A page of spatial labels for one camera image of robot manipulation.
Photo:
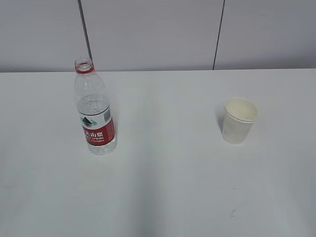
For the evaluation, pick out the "clear red-label water bottle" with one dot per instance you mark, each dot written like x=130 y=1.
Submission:
x=93 y=106

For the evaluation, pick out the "white paper cup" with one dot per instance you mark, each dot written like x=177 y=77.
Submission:
x=241 y=109
x=237 y=127

